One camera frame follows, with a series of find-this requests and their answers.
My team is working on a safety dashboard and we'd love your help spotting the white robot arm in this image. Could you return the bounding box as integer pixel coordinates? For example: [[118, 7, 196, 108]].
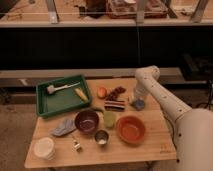
[[133, 66, 213, 171]]

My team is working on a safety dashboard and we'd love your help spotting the small metal cup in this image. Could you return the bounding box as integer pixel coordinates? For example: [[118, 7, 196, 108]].
[[95, 130, 109, 146]]

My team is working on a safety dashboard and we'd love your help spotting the white dish brush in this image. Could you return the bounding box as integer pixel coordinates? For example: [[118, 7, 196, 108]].
[[47, 83, 79, 94]]

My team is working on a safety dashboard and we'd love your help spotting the purple bowl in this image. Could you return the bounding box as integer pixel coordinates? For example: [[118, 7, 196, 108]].
[[74, 110, 99, 134]]

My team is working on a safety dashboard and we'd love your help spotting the grey cloth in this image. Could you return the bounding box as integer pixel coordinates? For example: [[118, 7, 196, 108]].
[[51, 119, 76, 137]]

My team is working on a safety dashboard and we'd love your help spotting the yellow corn cob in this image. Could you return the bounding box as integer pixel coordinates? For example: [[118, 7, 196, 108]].
[[74, 88, 88, 101]]

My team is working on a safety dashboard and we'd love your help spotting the green plastic cup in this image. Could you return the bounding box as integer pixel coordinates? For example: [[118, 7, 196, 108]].
[[103, 111, 116, 128]]

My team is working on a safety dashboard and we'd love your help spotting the blue sponge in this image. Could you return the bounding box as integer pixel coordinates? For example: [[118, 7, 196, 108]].
[[131, 99, 145, 111]]

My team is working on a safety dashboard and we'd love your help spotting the wooden table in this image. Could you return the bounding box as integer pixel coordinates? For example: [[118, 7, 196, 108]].
[[23, 77, 177, 169]]

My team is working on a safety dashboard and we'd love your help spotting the red grape bunch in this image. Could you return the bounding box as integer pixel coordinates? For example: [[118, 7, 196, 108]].
[[107, 87, 126, 101]]

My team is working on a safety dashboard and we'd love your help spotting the orange bowl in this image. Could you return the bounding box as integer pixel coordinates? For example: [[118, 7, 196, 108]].
[[116, 116, 146, 145]]

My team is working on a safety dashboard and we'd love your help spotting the green plastic tray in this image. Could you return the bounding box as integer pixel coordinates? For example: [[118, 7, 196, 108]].
[[36, 75, 92, 118]]

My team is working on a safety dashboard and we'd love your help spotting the striped rectangular block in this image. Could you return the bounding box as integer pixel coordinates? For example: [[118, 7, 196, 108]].
[[104, 101, 125, 111]]

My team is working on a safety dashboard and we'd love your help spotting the white plastic container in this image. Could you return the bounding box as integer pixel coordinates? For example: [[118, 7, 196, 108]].
[[33, 137, 55, 160]]

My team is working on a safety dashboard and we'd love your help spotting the orange fruit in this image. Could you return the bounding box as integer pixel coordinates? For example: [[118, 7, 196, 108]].
[[97, 87, 107, 99]]

